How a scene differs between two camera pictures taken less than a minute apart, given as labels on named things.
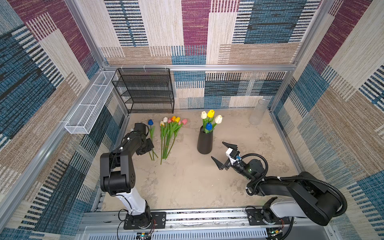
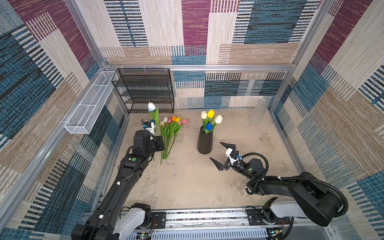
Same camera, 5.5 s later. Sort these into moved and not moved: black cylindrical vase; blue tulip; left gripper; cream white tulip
Moved: left gripper
Not moved: blue tulip; cream white tulip; black cylindrical vase
